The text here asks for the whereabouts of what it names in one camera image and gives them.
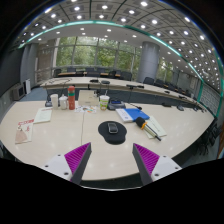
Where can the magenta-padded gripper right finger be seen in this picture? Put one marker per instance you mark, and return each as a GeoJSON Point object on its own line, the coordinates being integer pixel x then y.
{"type": "Point", "coordinates": [146, 157]}

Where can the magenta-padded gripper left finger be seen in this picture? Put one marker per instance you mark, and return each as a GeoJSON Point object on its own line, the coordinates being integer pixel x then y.
{"type": "Point", "coordinates": [77, 156]}

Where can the black computer mouse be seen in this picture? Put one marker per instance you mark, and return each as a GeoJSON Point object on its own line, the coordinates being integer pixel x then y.
{"type": "Point", "coordinates": [112, 128]}

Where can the black round mouse pad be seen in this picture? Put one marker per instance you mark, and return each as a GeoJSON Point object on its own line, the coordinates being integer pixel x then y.
{"type": "Point", "coordinates": [112, 138]}

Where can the pale green paper sheet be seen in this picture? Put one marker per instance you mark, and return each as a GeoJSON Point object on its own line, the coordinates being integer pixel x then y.
{"type": "Point", "coordinates": [158, 128]}

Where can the black handheld microphone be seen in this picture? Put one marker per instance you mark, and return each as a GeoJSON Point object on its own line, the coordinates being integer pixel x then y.
{"type": "Point", "coordinates": [140, 122]}

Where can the blue and white book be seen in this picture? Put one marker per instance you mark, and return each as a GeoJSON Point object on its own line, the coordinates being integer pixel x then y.
{"type": "Point", "coordinates": [135, 114]}

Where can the colourful sticker sheet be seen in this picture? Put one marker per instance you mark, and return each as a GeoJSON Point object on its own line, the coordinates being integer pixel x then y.
{"type": "Point", "coordinates": [86, 109]}

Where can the white booklet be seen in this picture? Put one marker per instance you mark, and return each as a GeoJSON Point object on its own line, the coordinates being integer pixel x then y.
{"type": "Point", "coordinates": [43, 115]}

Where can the white lidded mug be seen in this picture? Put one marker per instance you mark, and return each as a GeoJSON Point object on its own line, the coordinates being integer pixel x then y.
{"type": "Point", "coordinates": [63, 102]}

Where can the red bottle with green band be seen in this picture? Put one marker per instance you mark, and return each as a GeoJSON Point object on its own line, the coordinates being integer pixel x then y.
{"type": "Point", "coordinates": [71, 100]}

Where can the red and white leaflet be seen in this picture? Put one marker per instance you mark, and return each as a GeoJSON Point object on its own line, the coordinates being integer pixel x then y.
{"type": "Point", "coordinates": [24, 132]}

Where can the white cardboard box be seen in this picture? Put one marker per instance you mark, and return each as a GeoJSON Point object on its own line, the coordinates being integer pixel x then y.
{"type": "Point", "coordinates": [88, 98]}

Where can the plain white cup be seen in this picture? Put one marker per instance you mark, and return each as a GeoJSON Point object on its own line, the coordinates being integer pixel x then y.
{"type": "Point", "coordinates": [54, 102]}

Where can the paper cup with straw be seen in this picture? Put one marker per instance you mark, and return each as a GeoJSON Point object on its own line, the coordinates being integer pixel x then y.
{"type": "Point", "coordinates": [104, 103]}

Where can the grey conference microphone unit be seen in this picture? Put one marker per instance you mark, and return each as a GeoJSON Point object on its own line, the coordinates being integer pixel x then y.
{"type": "Point", "coordinates": [116, 104]}

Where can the row of dark office chairs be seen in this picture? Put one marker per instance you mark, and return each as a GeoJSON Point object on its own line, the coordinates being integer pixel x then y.
{"type": "Point", "coordinates": [210, 135]}
{"type": "Point", "coordinates": [126, 76]}

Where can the long curved conference desk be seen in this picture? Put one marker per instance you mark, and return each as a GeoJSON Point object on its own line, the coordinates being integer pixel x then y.
{"type": "Point", "coordinates": [150, 89]}

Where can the grey floor air unit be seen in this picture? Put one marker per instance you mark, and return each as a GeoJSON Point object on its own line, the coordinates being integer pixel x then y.
{"type": "Point", "coordinates": [18, 92]}

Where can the grey round column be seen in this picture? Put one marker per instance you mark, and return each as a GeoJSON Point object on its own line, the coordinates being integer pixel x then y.
{"type": "Point", "coordinates": [148, 61]}

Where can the ceiling lights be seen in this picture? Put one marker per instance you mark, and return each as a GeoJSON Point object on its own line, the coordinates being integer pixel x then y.
{"type": "Point", "coordinates": [131, 12]}

